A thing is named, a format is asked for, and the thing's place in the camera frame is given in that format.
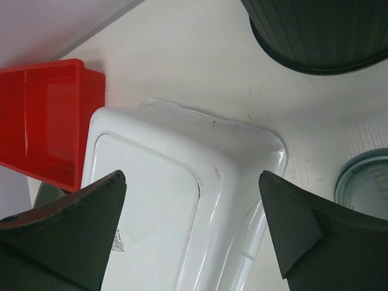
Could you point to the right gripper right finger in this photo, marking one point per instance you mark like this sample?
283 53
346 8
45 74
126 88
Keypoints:
321 245

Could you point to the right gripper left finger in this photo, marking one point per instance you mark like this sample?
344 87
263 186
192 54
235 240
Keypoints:
64 244

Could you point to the teal perforated plastic basket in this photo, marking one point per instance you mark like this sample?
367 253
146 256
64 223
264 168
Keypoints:
362 184

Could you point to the large white plastic tub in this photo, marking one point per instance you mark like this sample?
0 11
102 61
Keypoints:
192 218

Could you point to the red plastic tray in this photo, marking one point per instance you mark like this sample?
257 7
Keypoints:
45 115

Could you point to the black ribbed waste bin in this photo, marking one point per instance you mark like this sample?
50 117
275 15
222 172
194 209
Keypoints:
321 37

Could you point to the dark grey shallow tray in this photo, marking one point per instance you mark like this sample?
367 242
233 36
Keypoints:
46 194

